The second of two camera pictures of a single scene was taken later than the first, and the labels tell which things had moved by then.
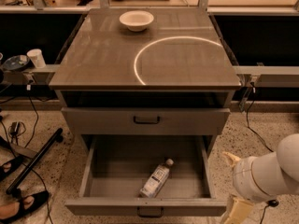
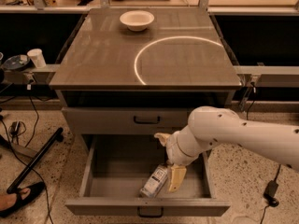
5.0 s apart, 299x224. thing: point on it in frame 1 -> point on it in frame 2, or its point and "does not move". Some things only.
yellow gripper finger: [239, 211] -> [177, 174]
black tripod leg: [13, 189] does not move
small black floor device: [14, 128] does not move
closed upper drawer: [143, 120] does not move
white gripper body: [245, 177] -> [173, 147]
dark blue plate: [15, 63] does not move
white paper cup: [35, 55] does not move
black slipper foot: [26, 203] -> [35, 189]
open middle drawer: [115, 167] does not move
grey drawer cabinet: [145, 73] does not move
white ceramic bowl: [136, 21] does not move
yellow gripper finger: [232, 159] -> [163, 137]
